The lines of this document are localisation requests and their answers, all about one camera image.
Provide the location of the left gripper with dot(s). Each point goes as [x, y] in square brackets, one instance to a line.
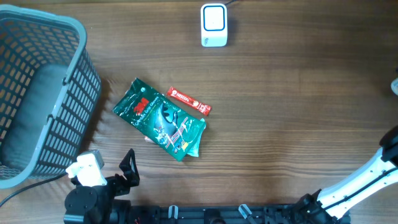
[128, 166]

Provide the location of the green gloves package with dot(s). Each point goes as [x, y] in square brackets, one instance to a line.
[156, 117]

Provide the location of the teal wet wipes pack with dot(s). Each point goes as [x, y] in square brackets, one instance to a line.
[194, 150]

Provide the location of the red Nescafe stick sachet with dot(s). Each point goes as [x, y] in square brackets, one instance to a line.
[188, 100]

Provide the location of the green lid plastic jar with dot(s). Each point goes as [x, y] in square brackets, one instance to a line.
[394, 86]

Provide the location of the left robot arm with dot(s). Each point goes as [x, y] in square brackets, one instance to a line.
[94, 198]

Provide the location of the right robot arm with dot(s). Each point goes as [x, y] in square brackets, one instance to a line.
[329, 205]

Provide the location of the grey plastic mesh basket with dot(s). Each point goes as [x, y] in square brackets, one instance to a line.
[49, 91]

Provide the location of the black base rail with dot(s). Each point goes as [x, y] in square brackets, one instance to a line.
[268, 214]

